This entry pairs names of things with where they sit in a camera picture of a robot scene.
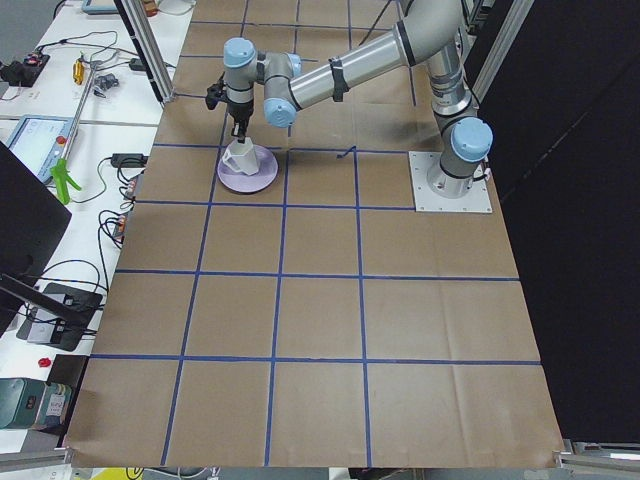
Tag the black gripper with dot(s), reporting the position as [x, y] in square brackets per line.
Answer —
[240, 109]

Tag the white faceted cup with handle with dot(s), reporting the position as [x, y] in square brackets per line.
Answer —
[241, 157]

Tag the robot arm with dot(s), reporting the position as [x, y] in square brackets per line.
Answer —
[425, 35]

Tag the black power adapter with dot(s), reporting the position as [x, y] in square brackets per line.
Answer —
[128, 160]

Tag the long metal rod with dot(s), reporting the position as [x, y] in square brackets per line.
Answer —
[76, 120]

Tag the green plastic clamp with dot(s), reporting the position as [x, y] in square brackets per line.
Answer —
[62, 181]

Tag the blue teach pendant tablet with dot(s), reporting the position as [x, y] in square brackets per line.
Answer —
[38, 142]

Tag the black monitor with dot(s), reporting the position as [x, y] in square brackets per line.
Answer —
[33, 222]

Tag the aluminium frame post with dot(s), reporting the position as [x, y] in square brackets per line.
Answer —
[139, 30]

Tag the yellow handled tool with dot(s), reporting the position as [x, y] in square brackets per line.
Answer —
[78, 72]

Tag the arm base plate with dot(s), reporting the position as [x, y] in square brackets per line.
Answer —
[436, 192]

